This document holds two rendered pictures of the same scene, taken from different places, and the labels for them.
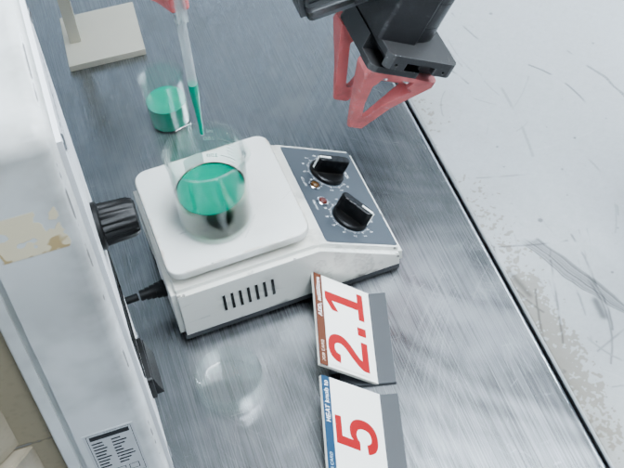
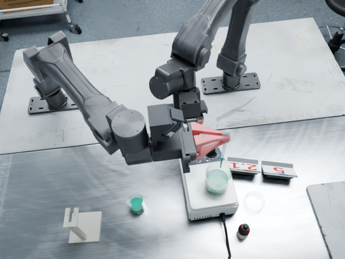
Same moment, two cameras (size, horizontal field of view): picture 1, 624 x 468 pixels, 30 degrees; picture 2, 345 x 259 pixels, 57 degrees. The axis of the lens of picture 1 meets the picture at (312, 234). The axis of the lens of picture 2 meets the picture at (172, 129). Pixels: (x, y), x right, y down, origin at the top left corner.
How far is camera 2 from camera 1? 0.77 m
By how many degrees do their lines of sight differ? 44
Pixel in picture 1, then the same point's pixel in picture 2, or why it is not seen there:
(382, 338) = (243, 160)
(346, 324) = (242, 166)
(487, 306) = (236, 134)
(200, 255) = (231, 192)
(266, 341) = (238, 190)
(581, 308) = (240, 114)
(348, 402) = (269, 169)
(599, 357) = (255, 115)
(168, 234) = (220, 200)
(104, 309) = not seen: outside the picture
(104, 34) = (86, 225)
